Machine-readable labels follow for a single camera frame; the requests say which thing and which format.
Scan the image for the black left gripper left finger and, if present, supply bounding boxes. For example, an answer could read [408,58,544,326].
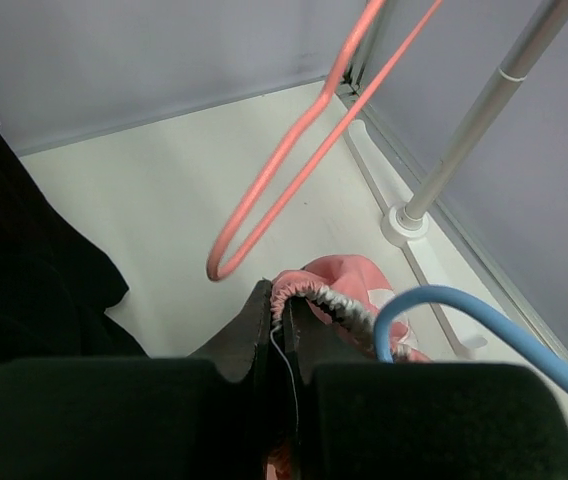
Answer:
[0,280,271,479]

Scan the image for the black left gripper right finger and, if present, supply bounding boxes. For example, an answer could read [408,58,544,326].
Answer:
[283,298,568,479]

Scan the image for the pink patterned shorts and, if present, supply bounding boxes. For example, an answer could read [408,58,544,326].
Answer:
[266,255,431,479]

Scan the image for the pink hanger of camouflage shorts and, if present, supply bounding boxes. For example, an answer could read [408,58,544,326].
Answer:
[205,0,445,281]

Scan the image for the blue hanger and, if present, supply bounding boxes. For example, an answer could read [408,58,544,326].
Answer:
[373,285,568,394]

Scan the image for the black shorts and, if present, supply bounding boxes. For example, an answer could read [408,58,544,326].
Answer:
[0,132,145,365]

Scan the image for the metal clothes rack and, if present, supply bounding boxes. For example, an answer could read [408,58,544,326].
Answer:
[342,1,568,358]

